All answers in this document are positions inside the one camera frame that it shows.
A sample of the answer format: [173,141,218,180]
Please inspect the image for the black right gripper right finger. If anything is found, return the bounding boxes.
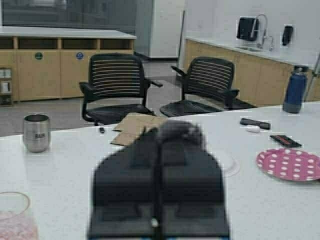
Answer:
[156,141,230,240]

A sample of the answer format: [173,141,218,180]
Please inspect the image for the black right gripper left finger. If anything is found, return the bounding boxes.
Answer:
[87,128,158,240]

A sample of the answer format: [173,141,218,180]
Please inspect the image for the wine glass with pink liquid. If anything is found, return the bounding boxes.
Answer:
[0,191,39,240]

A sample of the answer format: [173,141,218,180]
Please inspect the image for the black white patterned cloth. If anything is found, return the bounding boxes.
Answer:
[155,120,206,150]

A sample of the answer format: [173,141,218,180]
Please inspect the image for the small black marker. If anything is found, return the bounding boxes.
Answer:
[99,127,105,134]

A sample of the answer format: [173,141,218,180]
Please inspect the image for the white earbuds case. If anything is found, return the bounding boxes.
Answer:
[245,125,261,133]

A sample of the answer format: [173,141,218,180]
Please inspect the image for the black remote control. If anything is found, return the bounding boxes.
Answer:
[240,118,271,130]

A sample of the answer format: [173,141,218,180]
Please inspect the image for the pink polka dot plate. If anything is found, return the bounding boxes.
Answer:
[255,148,320,182]

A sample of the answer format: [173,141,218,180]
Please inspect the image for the black flat case red stripes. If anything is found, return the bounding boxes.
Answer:
[270,135,302,148]

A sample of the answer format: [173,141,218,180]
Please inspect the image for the right black mesh chair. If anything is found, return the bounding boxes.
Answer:
[160,56,255,118]

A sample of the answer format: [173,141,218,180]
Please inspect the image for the black mesh chair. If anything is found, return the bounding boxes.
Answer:
[160,56,255,118]
[79,53,163,126]

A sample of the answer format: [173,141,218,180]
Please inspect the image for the stainless steel tumbler cup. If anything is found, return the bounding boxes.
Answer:
[23,114,51,153]

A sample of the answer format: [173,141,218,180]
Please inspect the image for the left black mesh chair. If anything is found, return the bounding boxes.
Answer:
[79,53,163,126]

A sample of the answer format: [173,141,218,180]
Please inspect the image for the blue water bottle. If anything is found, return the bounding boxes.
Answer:
[282,65,309,114]

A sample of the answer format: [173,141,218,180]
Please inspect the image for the wooden recycling cabinet counter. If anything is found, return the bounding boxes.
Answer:
[0,26,136,103]

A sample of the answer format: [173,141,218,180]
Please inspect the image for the shelf with white containers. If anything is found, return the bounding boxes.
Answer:
[0,65,13,107]

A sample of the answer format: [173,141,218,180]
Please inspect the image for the stainless steel sink basin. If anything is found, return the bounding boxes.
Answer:
[235,46,264,52]

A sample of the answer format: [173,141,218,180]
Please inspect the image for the chrome pull-down kitchen faucet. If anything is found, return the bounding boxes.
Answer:
[250,13,275,52]

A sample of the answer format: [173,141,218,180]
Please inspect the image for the black paper towel dispenser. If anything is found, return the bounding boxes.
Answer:
[236,17,260,42]

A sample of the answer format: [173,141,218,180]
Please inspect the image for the black wall soap dispenser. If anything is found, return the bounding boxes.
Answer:
[282,25,294,46]

